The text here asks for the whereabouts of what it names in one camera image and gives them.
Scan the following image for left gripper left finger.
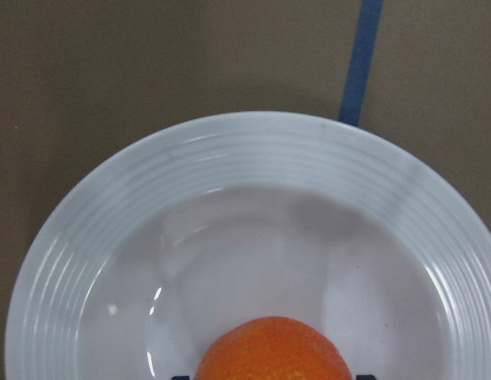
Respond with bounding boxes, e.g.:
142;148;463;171
172;374;192;380

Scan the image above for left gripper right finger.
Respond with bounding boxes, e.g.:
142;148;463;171
355;374;376;380

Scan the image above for orange mandarin fruit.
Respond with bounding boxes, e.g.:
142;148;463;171
195;317;352;379

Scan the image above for white round plate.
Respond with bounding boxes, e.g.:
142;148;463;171
5;112;491;379

